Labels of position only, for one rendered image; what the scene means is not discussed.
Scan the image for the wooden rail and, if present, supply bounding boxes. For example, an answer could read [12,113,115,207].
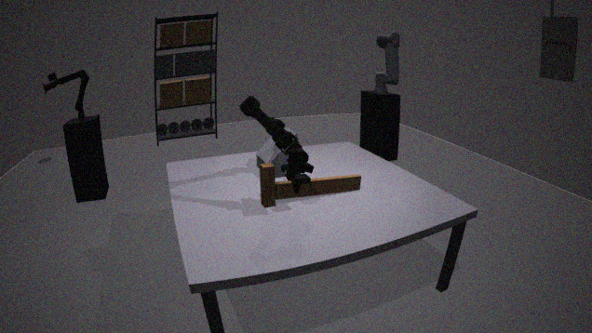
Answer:
[275,174,361,200]

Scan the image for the wooden post with slot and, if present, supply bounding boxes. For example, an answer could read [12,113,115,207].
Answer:
[260,163,276,207]

